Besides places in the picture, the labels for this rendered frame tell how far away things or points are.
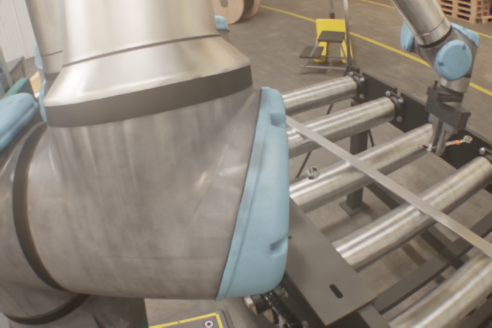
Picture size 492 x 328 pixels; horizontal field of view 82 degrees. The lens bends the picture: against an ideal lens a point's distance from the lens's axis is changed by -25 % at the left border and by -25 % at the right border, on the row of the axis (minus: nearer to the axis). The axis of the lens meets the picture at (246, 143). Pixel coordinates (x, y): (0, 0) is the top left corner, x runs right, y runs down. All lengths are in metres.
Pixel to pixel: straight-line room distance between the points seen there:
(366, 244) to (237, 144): 0.77
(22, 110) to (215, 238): 0.18
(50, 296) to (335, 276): 0.39
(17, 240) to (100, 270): 0.07
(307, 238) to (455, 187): 0.69
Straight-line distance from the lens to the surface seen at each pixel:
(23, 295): 0.34
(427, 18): 0.69
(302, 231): 0.61
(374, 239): 0.95
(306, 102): 1.68
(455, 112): 0.94
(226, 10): 7.50
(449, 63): 0.72
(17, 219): 0.26
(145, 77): 0.18
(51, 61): 0.41
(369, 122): 1.55
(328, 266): 0.56
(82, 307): 0.37
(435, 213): 1.04
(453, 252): 1.15
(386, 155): 1.27
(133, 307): 0.41
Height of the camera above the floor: 1.60
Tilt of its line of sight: 31 degrees down
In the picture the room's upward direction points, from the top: 8 degrees counter-clockwise
